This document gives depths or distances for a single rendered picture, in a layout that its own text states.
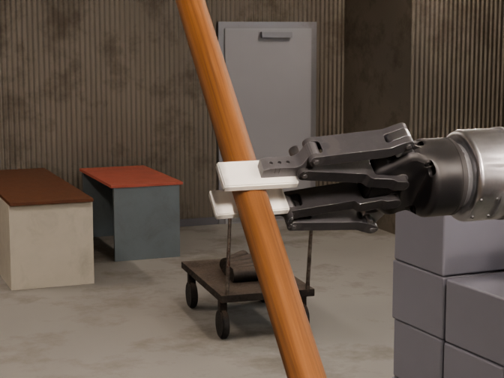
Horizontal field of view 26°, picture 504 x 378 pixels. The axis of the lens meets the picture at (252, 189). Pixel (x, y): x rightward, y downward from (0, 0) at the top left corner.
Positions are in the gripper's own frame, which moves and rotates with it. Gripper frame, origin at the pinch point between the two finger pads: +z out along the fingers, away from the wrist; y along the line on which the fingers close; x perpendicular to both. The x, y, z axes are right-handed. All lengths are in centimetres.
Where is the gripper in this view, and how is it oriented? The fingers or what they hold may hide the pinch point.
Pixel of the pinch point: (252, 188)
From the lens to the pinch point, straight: 98.8
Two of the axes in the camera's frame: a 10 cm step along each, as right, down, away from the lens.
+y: -1.9, 6.6, 7.3
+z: -9.5, 0.6, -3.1
